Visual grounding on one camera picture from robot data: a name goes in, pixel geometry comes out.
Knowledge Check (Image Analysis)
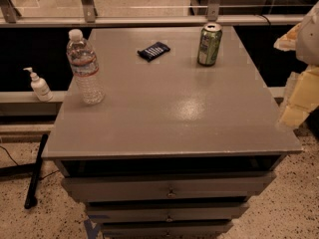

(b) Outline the clear plastic water bottle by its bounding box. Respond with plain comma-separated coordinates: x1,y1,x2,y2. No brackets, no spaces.
66,29,105,105

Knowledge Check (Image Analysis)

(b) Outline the black floor cable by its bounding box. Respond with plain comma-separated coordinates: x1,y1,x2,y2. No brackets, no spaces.
0,144,21,167

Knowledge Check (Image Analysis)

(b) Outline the metal railing frame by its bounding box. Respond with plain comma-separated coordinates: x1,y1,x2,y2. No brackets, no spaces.
0,0,318,27

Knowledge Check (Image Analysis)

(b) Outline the white pump lotion bottle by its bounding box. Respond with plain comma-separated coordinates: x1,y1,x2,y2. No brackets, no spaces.
24,67,53,102

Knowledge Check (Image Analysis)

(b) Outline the black pole on floor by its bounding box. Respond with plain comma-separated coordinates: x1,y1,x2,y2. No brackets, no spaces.
24,134,49,209

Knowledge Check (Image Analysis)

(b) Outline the grey drawer cabinet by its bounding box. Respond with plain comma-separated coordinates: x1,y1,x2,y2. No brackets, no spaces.
44,26,301,239

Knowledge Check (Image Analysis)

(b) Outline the dark blue snack bar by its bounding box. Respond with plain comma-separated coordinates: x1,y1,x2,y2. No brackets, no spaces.
138,42,170,62

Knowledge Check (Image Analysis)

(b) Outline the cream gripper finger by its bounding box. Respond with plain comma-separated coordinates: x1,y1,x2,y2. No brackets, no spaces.
278,65,319,128
273,23,301,52

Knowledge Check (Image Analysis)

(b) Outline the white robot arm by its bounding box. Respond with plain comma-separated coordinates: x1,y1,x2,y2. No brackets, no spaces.
274,2,319,129

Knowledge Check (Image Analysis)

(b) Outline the green soda can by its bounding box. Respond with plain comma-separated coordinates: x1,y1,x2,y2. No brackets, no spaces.
197,23,222,66

